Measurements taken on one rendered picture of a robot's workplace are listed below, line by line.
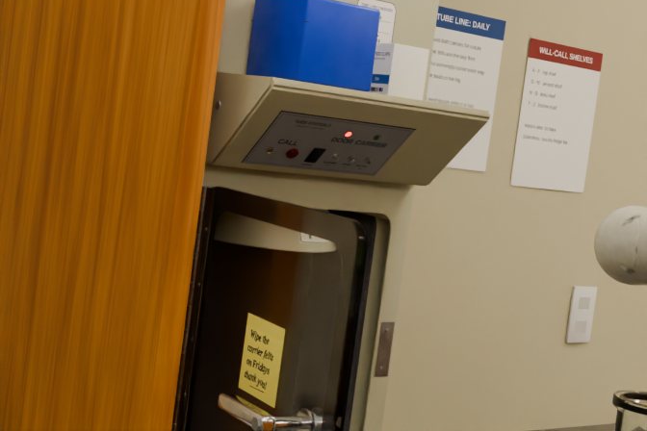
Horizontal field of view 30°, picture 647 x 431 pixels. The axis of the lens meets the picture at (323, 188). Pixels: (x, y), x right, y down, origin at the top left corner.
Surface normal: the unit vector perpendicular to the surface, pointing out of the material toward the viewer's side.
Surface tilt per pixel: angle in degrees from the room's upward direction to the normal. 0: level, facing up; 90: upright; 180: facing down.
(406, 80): 90
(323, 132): 135
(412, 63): 90
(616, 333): 90
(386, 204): 90
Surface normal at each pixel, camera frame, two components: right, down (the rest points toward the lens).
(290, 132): 0.34, 0.79
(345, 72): 0.61, 0.12
